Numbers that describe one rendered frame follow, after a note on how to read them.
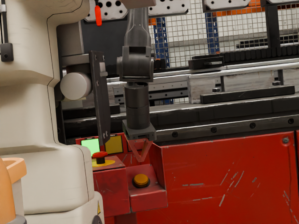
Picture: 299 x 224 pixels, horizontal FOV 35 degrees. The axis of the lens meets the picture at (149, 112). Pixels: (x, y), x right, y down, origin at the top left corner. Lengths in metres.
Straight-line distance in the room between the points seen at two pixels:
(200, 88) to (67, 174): 0.93
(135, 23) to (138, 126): 0.24
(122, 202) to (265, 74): 0.71
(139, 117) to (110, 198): 0.21
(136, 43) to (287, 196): 0.74
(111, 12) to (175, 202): 0.63
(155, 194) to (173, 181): 0.30
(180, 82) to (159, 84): 0.08
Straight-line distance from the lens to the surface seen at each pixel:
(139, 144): 1.30
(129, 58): 1.09
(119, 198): 1.16
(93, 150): 1.28
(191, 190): 1.48
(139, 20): 1.12
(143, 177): 1.23
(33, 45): 0.67
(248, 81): 1.60
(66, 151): 0.70
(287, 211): 1.57
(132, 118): 1.13
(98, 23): 1.49
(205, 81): 1.56
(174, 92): 1.81
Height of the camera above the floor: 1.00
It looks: 5 degrees down
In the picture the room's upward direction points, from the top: 6 degrees counter-clockwise
